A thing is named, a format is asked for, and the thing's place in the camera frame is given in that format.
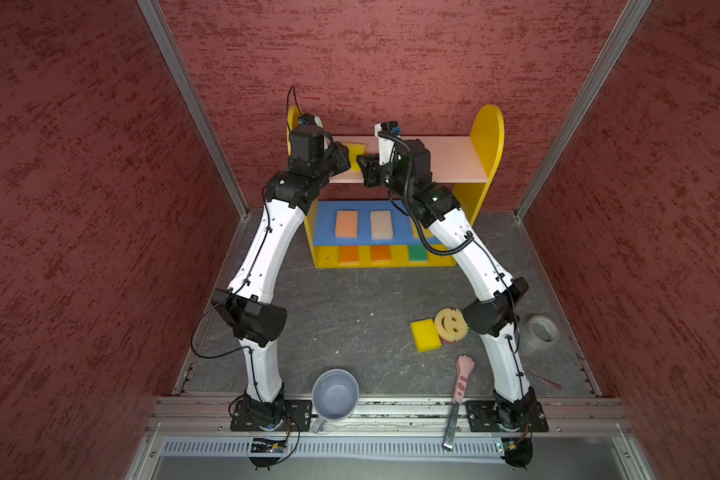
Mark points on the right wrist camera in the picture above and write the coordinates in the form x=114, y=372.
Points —
x=386, y=134

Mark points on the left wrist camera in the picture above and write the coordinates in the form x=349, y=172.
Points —
x=307, y=140

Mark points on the orange sponge yellow base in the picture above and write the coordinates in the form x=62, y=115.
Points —
x=348, y=256
x=380, y=254

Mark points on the grey blue mug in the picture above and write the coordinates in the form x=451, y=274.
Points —
x=335, y=395

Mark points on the salmon orange sponge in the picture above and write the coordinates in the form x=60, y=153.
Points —
x=346, y=224

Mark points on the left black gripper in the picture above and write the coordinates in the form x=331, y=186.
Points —
x=342, y=157

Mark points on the yellow shelf unit pink blue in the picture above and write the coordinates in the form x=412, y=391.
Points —
x=467, y=164

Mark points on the beige pink sponge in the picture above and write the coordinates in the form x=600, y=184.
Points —
x=381, y=225

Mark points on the grey tape roll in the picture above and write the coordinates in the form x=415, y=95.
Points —
x=539, y=333

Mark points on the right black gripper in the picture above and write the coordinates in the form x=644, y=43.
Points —
x=373, y=174

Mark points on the small red stick tool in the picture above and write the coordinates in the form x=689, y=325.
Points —
x=550, y=383

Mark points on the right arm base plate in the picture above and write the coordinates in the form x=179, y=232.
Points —
x=493, y=417

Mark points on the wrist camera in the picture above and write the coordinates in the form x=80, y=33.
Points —
x=386, y=134
x=307, y=140

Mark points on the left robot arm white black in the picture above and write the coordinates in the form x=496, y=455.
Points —
x=246, y=305

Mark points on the pink handled knife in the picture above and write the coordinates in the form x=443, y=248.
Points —
x=465, y=365

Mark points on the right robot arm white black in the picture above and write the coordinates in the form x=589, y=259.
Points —
x=445, y=231

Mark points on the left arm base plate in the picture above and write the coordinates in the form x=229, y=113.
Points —
x=248, y=415

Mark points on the yellow square sponge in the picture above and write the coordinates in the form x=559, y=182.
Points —
x=354, y=151
x=425, y=335

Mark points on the green scrub sponge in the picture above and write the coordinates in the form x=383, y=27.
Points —
x=417, y=254

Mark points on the smiley face yellow sponge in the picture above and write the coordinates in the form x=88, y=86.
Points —
x=451, y=325

